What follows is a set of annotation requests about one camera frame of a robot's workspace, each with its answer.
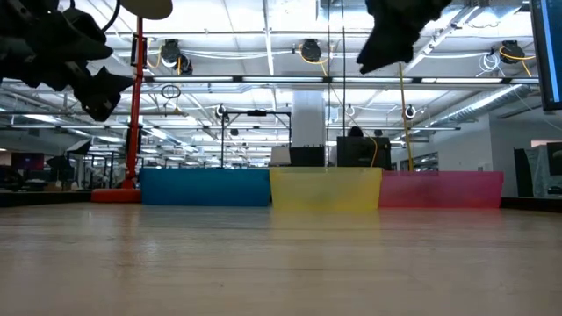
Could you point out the red desk lamp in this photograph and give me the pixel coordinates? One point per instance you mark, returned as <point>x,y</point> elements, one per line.
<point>134,131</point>

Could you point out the large black equipment box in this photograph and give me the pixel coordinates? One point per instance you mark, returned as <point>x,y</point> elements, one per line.
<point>363,152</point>

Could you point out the yellow plastic bin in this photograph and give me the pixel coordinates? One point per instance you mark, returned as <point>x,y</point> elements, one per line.
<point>327,188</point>

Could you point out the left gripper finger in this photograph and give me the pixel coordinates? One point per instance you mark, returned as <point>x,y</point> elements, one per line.
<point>103,94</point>
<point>88,37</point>

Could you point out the small black equipment box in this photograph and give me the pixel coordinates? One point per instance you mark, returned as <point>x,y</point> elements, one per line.
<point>307,156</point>

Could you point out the red plastic bin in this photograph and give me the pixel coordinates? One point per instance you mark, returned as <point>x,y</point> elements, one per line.
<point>439,188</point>

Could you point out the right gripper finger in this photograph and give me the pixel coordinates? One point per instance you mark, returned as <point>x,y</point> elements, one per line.
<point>395,35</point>

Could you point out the black background rig frame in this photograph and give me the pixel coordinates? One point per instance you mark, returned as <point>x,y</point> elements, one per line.
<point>257,112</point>

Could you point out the blue plastic bin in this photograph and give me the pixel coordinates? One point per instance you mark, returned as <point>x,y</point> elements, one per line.
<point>206,186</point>

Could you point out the white box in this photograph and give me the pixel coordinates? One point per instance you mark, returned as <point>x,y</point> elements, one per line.
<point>280,156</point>

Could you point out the black computer monitor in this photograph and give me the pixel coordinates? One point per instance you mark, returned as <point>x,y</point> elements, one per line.
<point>546,52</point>

